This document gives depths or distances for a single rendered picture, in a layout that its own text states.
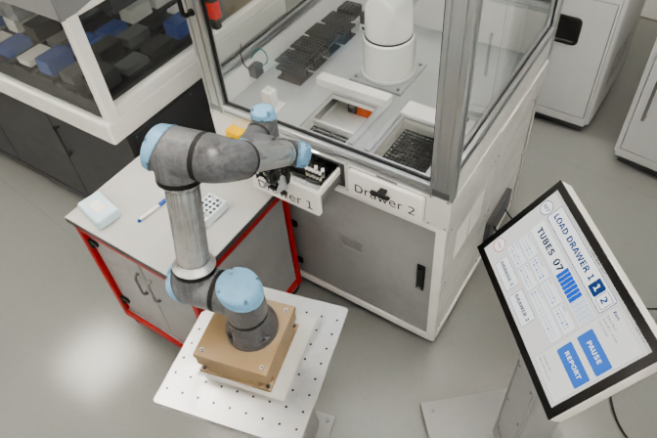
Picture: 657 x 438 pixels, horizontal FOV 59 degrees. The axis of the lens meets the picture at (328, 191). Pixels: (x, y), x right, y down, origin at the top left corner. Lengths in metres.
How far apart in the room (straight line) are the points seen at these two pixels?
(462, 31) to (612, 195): 2.07
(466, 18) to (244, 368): 1.08
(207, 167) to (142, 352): 1.65
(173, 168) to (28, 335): 1.90
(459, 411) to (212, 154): 1.60
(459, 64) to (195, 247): 0.82
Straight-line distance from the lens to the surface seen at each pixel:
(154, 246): 2.15
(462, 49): 1.54
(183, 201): 1.43
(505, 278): 1.67
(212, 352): 1.73
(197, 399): 1.79
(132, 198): 2.34
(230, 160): 1.31
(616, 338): 1.47
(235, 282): 1.55
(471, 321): 2.76
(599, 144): 3.71
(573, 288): 1.54
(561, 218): 1.62
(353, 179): 2.03
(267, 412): 1.73
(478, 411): 2.53
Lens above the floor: 2.33
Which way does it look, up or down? 46 degrees down
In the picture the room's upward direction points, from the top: 5 degrees counter-clockwise
